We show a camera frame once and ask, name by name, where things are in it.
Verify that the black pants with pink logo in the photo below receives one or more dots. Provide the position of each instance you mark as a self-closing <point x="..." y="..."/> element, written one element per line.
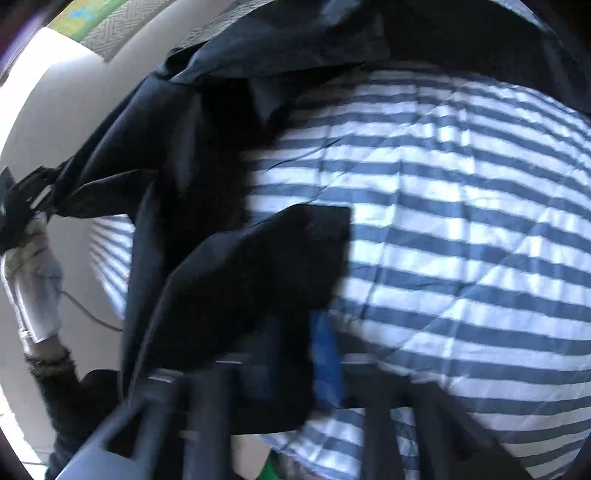
<point x="194" y="138"/>

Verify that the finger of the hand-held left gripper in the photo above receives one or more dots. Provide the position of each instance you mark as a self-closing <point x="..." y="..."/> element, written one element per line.
<point x="44" y="184"/>

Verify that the green object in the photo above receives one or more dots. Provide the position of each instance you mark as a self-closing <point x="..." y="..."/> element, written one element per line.
<point x="269" y="470"/>

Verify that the blue white striped bed quilt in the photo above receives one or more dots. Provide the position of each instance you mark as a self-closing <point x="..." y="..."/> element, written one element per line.
<point x="438" y="221"/>

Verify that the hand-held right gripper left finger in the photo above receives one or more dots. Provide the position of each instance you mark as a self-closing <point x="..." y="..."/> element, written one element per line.
<point x="212" y="415"/>

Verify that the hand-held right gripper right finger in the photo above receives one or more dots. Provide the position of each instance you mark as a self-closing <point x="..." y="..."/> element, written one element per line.
<point x="328" y="355"/>

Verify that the wall map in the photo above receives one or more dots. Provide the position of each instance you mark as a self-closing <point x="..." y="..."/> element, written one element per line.
<point x="101" y="27"/>

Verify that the person's left hand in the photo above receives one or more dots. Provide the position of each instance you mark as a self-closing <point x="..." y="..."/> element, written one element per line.
<point x="39" y="286"/>

